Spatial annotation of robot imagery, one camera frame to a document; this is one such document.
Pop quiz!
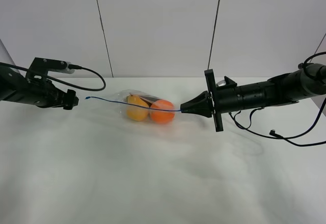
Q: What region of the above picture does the orange fruit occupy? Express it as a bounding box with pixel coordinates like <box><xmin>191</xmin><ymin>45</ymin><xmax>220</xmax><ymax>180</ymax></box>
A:
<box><xmin>150</xmin><ymin>99</ymin><xmax>175</xmax><ymax>124</ymax></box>

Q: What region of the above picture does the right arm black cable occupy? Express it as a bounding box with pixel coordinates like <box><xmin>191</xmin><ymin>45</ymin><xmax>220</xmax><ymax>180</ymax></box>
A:
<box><xmin>229</xmin><ymin>52</ymin><xmax>326</xmax><ymax>147</ymax></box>

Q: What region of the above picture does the clear blue-zip plastic bag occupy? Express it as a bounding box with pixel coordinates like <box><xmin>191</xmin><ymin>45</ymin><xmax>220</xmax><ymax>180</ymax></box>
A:
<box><xmin>85</xmin><ymin>90</ymin><xmax>181</xmax><ymax>125</ymax></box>

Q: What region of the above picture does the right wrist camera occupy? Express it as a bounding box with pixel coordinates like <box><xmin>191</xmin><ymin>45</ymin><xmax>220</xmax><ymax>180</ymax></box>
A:
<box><xmin>216</xmin><ymin>76</ymin><xmax>237</xmax><ymax>90</ymax></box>

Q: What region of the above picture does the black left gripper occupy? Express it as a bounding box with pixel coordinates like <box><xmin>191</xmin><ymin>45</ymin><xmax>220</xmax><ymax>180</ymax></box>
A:
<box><xmin>25</xmin><ymin>75</ymin><xmax>79</xmax><ymax>110</ymax></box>

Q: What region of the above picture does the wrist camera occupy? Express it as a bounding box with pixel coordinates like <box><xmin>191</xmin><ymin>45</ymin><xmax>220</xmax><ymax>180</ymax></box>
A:
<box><xmin>25</xmin><ymin>58</ymin><xmax>75</xmax><ymax>78</ymax></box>
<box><xmin>216</xmin><ymin>76</ymin><xmax>237</xmax><ymax>90</ymax></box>

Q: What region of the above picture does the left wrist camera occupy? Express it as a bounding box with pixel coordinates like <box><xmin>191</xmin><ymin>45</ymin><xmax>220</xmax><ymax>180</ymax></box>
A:
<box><xmin>25</xmin><ymin>58</ymin><xmax>75</xmax><ymax>78</ymax></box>

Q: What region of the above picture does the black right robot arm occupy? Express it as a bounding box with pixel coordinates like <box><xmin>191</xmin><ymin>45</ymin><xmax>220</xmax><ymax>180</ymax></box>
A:
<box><xmin>180</xmin><ymin>64</ymin><xmax>325</xmax><ymax>132</ymax></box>

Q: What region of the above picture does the dark object in bag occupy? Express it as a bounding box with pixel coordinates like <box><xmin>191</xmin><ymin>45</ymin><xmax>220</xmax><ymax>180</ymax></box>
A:
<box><xmin>131</xmin><ymin>94</ymin><xmax>160</xmax><ymax>104</ymax></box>

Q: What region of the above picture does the left black camera cable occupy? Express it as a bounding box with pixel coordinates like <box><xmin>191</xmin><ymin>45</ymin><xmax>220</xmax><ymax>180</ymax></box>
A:
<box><xmin>0</xmin><ymin>62</ymin><xmax>106</xmax><ymax>91</ymax></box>

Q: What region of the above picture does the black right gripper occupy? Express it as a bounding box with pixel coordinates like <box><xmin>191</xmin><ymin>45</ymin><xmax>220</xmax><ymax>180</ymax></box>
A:
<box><xmin>180</xmin><ymin>69</ymin><xmax>241</xmax><ymax>132</ymax></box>

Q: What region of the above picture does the yellow pear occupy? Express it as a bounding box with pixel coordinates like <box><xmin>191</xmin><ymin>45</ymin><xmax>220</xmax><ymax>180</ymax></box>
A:
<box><xmin>126</xmin><ymin>95</ymin><xmax>149</xmax><ymax>122</ymax></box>

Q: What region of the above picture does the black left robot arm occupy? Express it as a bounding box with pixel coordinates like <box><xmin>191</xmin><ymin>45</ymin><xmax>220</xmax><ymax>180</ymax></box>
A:
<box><xmin>1</xmin><ymin>66</ymin><xmax>79</xmax><ymax>110</ymax></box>

